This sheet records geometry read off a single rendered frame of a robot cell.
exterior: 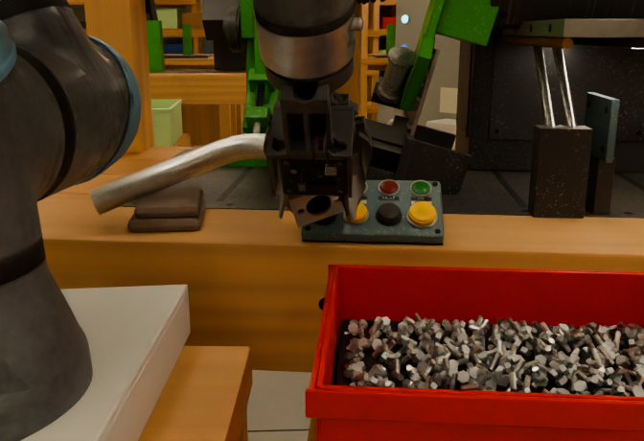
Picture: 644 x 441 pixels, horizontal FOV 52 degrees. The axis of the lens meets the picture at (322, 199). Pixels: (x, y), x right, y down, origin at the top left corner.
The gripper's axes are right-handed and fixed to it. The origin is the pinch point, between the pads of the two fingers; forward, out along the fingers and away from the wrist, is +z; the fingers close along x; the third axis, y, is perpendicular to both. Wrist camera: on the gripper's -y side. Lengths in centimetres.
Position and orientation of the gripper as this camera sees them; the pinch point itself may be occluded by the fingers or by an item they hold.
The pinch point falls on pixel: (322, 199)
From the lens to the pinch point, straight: 68.8
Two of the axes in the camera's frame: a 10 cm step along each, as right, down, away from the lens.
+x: 10.0, 0.2, -0.8
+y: -0.7, 7.6, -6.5
